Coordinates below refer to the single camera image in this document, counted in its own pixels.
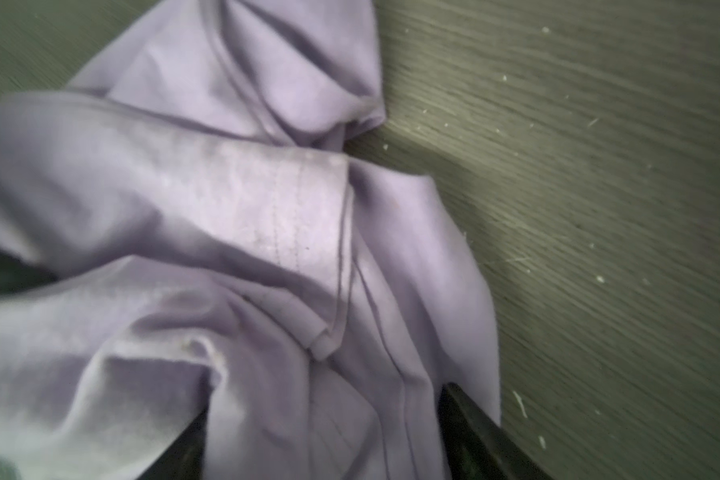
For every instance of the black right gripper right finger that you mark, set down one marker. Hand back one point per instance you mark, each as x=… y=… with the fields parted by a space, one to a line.
x=476 y=447

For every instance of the lilac purple cloth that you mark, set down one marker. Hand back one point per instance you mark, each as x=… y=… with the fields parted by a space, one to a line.
x=216 y=249

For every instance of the black cloth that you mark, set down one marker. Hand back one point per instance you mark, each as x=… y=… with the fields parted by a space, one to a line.
x=0 y=276

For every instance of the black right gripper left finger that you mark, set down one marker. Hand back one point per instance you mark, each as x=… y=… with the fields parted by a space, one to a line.
x=183 y=459

